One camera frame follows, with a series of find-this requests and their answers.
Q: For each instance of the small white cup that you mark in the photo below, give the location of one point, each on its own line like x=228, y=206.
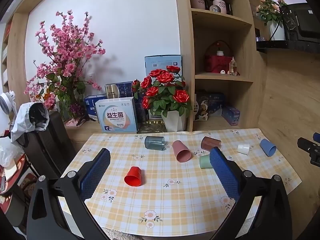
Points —
x=243, y=148

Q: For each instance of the red basket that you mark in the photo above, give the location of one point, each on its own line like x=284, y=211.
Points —
x=216, y=63

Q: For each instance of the black chair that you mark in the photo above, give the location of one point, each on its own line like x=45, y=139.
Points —
x=52, y=145

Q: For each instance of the black appliance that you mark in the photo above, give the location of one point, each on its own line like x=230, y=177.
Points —
x=302, y=22

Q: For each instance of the blue and white carton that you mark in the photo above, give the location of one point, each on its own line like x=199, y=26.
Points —
x=90, y=107

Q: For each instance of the peach artificial rose plant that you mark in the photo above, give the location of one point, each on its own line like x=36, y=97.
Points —
x=271, y=7

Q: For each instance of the white fan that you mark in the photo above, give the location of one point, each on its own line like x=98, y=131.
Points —
x=6, y=103

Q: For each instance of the light blue upright box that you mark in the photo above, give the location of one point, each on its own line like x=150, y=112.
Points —
x=160, y=61

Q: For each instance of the white round flower pot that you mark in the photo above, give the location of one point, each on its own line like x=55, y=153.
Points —
x=276, y=31

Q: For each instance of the yellow checked floral tablecloth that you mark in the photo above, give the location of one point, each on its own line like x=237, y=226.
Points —
x=175, y=192

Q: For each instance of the red artificial rose plant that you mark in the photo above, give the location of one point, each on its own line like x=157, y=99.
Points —
x=163, y=90

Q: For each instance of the pink artificial blossom bouquet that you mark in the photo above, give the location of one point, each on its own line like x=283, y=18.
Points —
x=67, y=55

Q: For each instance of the red patterned box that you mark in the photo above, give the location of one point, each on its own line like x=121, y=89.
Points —
x=15, y=180

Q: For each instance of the blue plastic cup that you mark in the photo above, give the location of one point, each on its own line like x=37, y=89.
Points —
x=267, y=147

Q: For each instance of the white and blue box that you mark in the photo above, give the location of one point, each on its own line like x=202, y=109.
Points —
x=116, y=116

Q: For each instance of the black countertop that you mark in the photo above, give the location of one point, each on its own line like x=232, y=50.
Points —
x=287, y=46

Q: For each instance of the brown transparent cup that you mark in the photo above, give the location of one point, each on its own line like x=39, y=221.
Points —
x=210, y=143

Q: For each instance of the grey-blue transparent cup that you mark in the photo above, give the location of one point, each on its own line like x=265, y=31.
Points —
x=153, y=143

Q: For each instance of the glass bottle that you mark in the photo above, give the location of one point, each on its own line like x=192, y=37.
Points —
x=233, y=67

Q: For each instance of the dark blue gift box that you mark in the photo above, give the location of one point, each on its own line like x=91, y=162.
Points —
x=120, y=90

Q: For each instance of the grey jacket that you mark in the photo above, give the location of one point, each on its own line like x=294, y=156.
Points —
x=22, y=122

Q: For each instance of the wooden shelf unit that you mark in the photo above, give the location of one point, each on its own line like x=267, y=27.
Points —
x=186, y=42

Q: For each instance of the white plastic bag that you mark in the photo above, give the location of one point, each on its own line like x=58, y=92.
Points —
x=8, y=152

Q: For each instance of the dark blue moon box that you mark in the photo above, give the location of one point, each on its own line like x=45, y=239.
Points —
x=208, y=106

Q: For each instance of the purple box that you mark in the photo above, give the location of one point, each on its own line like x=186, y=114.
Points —
x=231, y=115

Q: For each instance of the gold tray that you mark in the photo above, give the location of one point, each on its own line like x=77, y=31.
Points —
x=151, y=127

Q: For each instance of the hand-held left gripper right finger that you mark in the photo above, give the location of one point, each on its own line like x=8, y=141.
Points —
x=223, y=172

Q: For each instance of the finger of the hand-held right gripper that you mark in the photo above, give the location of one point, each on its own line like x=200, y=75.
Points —
x=312, y=151

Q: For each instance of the pink plastic cup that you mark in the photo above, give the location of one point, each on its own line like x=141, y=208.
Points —
x=181, y=151

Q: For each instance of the red plastic cup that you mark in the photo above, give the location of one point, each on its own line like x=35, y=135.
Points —
x=133, y=176

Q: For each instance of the white faceted flower pot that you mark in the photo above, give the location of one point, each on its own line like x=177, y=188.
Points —
x=173, y=122

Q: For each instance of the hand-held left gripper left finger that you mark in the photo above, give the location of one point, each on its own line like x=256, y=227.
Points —
x=96, y=172

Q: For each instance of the light green plastic cup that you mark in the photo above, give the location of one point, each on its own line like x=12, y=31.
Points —
x=205, y=161

